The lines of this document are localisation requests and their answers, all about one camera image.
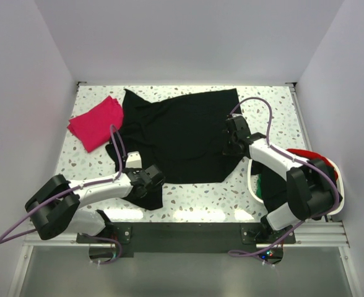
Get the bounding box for red garment in basket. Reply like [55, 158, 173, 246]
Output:
[287, 148, 334, 167]

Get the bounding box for black clothes in basket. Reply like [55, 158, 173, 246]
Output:
[252, 161, 337, 212]

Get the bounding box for black t shirt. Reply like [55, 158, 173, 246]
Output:
[104, 88, 243, 211]

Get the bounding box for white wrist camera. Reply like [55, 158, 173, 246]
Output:
[126, 151, 142, 168]
[226, 113, 241, 124]

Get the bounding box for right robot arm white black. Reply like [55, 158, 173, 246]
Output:
[223, 115, 344, 243]

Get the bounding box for folded pink red t shirt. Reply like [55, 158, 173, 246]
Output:
[67, 96, 124, 153]

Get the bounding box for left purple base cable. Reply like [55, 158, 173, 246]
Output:
[82, 235, 128, 264]

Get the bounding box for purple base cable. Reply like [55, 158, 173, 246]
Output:
[82, 235, 128, 264]
[228, 225, 308, 264]

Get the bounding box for aluminium frame rail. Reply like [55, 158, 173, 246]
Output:
[23, 221, 349, 247]

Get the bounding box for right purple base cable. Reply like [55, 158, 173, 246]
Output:
[228, 225, 308, 264]

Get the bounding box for white laundry basket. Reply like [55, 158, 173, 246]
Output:
[247, 159, 345, 216]

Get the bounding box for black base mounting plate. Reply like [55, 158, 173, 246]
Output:
[76, 222, 292, 257]

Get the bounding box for green garment in basket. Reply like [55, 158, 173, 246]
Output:
[255, 174, 262, 200]

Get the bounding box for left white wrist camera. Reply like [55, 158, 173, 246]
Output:
[126, 151, 142, 168]

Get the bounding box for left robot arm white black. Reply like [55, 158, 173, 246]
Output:
[25, 165, 165, 243]

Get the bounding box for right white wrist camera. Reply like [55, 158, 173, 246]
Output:
[226, 113, 241, 124]

